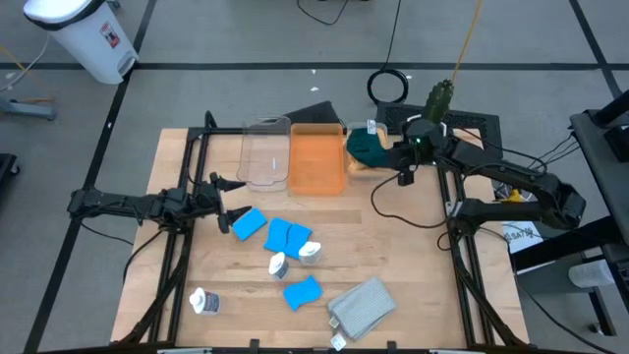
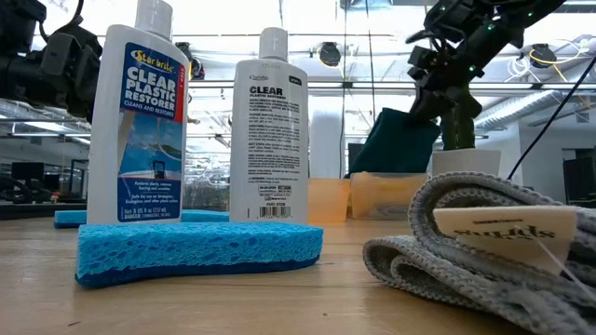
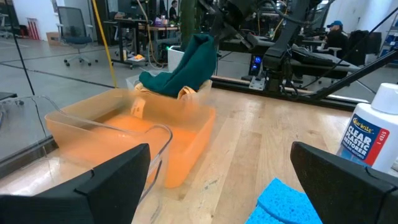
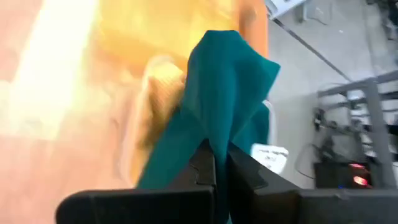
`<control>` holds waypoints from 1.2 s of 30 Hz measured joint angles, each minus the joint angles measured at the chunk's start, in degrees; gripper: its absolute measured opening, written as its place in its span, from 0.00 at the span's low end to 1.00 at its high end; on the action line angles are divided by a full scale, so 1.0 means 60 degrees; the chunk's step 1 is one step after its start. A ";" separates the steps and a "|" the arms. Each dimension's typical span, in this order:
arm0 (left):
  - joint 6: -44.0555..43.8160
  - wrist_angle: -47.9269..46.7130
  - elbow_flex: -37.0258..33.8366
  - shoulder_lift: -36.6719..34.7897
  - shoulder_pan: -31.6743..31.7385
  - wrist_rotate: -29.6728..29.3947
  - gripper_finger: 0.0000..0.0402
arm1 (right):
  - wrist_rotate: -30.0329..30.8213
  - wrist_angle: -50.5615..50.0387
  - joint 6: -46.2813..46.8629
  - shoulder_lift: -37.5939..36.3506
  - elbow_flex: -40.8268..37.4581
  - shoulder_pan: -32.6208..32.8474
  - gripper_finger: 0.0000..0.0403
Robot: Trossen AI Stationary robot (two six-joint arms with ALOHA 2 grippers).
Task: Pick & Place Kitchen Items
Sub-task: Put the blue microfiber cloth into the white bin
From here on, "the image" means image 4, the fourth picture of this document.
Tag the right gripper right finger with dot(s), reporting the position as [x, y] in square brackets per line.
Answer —
[295, 208]

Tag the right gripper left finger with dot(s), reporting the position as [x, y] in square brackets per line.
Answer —
[140, 207]

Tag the paper cloth tag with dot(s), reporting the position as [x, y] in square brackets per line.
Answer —
[269, 158]

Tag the orange cloth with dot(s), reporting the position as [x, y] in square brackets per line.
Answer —
[161, 102]

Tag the dark green cloth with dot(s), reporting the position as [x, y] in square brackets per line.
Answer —
[224, 93]

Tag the black floor equipment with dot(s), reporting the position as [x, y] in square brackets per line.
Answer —
[329, 175]

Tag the grey metal cart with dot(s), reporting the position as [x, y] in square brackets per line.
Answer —
[377, 124]

